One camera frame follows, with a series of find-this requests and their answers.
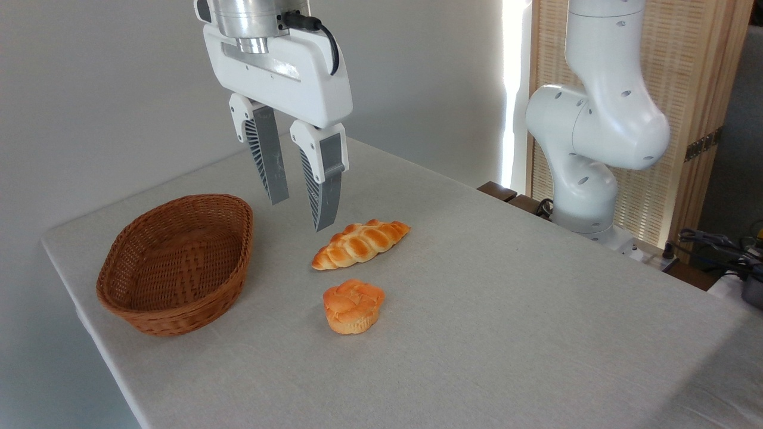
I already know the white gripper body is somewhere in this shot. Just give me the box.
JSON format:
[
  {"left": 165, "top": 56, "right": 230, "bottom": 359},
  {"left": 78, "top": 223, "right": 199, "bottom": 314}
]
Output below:
[{"left": 203, "top": 24, "right": 353, "bottom": 129}]

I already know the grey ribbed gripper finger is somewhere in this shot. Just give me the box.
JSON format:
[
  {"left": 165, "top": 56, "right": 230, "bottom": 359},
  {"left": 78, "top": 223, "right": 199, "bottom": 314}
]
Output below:
[
  {"left": 229, "top": 92, "right": 290, "bottom": 206},
  {"left": 290, "top": 120, "right": 350, "bottom": 232}
]

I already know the round knotted bread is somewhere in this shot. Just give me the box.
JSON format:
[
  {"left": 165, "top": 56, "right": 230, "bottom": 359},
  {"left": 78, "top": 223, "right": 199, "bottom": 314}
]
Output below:
[{"left": 322, "top": 279, "right": 386, "bottom": 335}]

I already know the long braided bread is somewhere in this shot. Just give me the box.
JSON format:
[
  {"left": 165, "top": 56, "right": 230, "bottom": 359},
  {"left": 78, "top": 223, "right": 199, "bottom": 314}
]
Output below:
[{"left": 312, "top": 219, "right": 412, "bottom": 271}]

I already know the brown wicker basket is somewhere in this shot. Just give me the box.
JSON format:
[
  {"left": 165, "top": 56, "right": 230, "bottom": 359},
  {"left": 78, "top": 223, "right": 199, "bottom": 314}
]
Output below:
[{"left": 96, "top": 194, "right": 254, "bottom": 337}]

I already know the dark brown wooden block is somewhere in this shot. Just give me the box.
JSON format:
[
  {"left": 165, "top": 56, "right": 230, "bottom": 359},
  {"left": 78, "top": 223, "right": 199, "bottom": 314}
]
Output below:
[
  {"left": 508, "top": 194, "right": 554, "bottom": 220},
  {"left": 477, "top": 181, "right": 518, "bottom": 203}
]

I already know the grey tablecloth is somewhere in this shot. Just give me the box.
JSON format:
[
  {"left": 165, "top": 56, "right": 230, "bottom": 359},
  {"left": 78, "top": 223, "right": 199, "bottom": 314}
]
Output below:
[{"left": 41, "top": 136, "right": 763, "bottom": 429}]

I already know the wooden woven folding screen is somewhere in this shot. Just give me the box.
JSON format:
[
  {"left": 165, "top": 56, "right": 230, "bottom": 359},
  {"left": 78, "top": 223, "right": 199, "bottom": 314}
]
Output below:
[{"left": 528, "top": 0, "right": 755, "bottom": 263}]

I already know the black metal screen hinge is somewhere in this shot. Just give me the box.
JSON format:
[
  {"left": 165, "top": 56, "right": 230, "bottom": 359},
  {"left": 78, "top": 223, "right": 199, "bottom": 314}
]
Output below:
[{"left": 684, "top": 127, "right": 724, "bottom": 163}]

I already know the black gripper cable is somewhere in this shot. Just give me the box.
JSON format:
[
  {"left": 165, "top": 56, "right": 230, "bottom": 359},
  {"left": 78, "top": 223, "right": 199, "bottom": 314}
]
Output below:
[{"left": 280, "top": 11, "right": 340, "bottom": 76}]

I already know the black cable bundle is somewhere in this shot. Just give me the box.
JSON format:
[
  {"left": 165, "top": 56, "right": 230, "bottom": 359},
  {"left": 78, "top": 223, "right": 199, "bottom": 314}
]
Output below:
[{"left": 678, "top": 228, "right": 763, "bottom": 278}]

